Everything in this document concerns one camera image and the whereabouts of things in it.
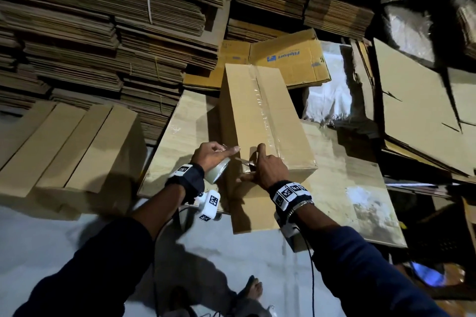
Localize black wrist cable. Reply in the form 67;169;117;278
299;233;318;317
151;212;196;317

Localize person's right forearm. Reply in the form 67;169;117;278
292;208;449;317

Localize black left wrist band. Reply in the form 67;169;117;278
164;162;206;204

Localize silver bracelet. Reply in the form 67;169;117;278
286;199;315;225

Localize person's trouser leg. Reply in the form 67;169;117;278
160;287;272;317

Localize person's left hand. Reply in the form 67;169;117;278
190;141;241;175

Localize person's bare foot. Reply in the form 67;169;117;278
237;275;264;301

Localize white plastic sack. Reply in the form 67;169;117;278
302;40;367;128

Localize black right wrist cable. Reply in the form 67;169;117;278
299;233;318;317

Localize blue glowing device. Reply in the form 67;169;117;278
412;260;448;287

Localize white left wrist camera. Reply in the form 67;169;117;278
194;190;223;223

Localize yellow carton with blue print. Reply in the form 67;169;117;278
248;28;333;90

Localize person's left forearm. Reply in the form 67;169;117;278
13;198;187;317

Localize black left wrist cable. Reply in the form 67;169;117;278
151;212;196;317

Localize person's right hand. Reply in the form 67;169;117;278
238;143;293;192

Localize pile of brown cartons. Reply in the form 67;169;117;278
349;37;476;185

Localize clear plastic sheet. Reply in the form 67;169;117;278
382;4;437;63

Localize plywood work board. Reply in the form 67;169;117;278
137;89;409;250

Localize stacks of flat cardboard bundles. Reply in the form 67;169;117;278
0;0;422;145

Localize clear tape roll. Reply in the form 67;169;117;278
204;156;233;185

